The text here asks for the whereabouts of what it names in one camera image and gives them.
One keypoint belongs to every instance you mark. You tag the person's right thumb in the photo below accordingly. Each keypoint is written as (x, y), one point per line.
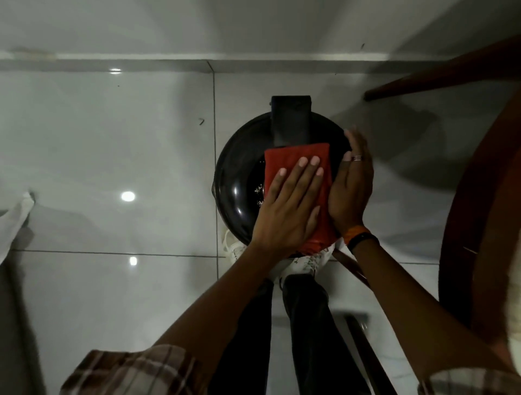
(345, 165)

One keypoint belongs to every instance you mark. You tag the black frying pan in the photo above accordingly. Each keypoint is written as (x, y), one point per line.
(238, 179)

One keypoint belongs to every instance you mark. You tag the orange and black wristband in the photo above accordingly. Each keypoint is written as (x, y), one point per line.
(360, 238)

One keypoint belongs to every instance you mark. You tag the person's left middle finger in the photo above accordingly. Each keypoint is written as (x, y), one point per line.
(308, 175)

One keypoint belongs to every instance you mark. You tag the plaid shirt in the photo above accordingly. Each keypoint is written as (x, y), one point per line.
(134, 374)

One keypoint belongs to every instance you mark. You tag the person's right forearm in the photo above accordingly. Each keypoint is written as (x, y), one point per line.
(415, 313)

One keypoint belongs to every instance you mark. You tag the person's left forearm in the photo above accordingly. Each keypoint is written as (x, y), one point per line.
(219, 305)

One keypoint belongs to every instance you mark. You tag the white cloth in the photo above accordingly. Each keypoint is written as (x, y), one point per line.
(14, 224)

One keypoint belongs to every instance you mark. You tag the person's left little finger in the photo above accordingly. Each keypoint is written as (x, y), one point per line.
(276, 183)

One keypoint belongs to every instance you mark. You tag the black trousers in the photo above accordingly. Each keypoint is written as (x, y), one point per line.
(309, 342)

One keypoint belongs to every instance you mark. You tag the white shoe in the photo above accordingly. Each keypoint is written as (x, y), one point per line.
(303, 264)
(234, 246)

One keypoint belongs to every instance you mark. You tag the red cleaning cloth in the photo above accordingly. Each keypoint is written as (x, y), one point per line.
(321, 228)

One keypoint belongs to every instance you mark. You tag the person's left thumb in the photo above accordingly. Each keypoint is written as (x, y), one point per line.
(314, 221)

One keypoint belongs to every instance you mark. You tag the round brown wooden table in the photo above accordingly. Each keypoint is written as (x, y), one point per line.
(476, 228)

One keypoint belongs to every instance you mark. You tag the person's left hand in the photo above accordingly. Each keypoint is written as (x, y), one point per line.
(285, 215)

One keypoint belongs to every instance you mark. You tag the person's right hand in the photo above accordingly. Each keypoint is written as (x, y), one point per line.
(352, 191)

